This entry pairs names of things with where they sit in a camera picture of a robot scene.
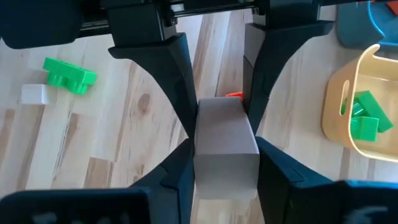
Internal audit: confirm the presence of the green stepped toy brick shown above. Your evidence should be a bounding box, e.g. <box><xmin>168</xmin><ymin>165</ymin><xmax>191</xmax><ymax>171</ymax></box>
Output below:
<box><xmin>42</xmin><ymin>57</ymin><xmax>98</xmax><ymax>96</ymax></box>
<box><xmin>340</xmin><ymin>90</ymin><xmax>394</xmax><ymax>134</ymax></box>
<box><xmin>349</xmin><ymin>115</ymin><xmax>380</xmax><ymax>143</ymax></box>

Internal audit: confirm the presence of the small light wooden block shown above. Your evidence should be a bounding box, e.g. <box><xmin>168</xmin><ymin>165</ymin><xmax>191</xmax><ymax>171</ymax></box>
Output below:
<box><xmin>20</xmin><ymin>83</ymin><xmax>53</xmax><ymax>106</ymax></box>

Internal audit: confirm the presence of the yellow-orange plastic bin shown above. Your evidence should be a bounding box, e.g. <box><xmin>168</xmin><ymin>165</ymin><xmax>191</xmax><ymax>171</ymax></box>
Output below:
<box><xmin>322</xmin><ymin>43</ymin><xmax>398</xmax><ymax>164</ymax></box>

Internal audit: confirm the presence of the small red toy brick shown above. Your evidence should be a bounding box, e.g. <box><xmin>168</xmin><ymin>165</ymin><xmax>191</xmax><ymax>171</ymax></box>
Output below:
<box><xmin>386</xmin><ymin>0</ymin><xmax>398</xmax><ymax>16</ymax></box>

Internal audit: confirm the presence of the dark grey-blue plastic bin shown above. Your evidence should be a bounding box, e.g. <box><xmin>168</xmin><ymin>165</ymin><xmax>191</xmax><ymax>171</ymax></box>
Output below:
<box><xmin>336</xmin><ymin>0</ymin><xmax>398</xmax><ymax>50</ymax></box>

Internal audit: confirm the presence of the large red toy brick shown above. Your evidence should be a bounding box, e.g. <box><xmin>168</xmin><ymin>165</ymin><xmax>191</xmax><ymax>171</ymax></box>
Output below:
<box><xmin>225</xmin><ymin>91</ymin><xmax>244</xmax><ymax>101</ymax></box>

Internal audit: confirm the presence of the long light wooden block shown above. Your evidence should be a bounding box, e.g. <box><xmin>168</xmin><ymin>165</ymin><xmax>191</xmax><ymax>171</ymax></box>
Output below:
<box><xmin>193</xmin><ymin>96</ymin><xmax>261</xmax><ymax>200</ymax></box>

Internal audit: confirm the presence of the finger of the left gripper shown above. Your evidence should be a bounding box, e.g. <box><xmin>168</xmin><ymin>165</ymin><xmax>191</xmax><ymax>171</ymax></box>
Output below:
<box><xmin>243</xmin><ymin>2</ymin><xmax>335</xmax><ymax>134</ymax></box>
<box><xmin>107</xmin><ymin>4</ymin><xmax>199</xmax><ymax>140</ymax></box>

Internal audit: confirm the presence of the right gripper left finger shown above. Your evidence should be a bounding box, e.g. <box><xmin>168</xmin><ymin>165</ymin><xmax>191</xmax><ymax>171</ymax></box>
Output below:
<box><xmin>0</xmin><ymin>138</ymin><xmax>195</xmax><ymax>224</ymax></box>

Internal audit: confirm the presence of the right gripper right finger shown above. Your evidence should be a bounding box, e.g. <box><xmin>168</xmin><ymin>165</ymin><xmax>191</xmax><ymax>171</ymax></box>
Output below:
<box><xmin>256</xmin><ymin>136</ymin><xmax>398</xmax><ymax>224</ymax></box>

